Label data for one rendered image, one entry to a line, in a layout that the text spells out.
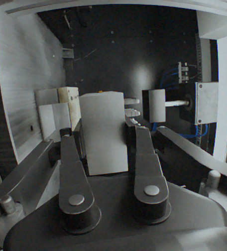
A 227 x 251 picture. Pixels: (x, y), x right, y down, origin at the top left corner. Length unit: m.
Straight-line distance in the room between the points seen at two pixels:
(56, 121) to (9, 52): 0.21
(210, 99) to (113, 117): 0.34
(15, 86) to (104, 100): 0.15
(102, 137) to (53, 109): 0.24
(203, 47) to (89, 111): 0.65
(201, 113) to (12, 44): 0.45
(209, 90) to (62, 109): 0.39
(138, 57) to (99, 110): 0.51
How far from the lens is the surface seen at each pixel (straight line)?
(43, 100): 0.31
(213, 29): 0.52
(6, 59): 0.25
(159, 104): 0.40
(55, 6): 0.26
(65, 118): 0.39
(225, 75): 0.37
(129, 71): 0.63
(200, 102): 0.44
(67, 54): 0.63
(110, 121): 0.17
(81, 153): 0.16
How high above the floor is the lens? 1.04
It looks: 4 degrees up
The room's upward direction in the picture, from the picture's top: 84 degrees clockwise
